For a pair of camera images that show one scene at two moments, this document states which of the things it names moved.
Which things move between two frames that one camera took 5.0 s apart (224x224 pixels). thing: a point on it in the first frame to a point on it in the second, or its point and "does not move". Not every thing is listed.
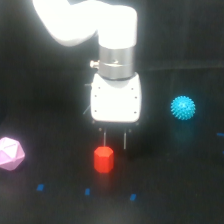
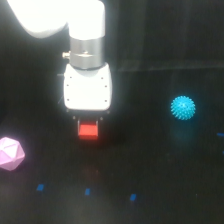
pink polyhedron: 11,153 does not move
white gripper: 116,101 to 87,89
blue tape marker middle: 87,191 does not move
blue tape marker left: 40,187 does not move
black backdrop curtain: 172,36 does not move
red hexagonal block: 103,159 to 87,131
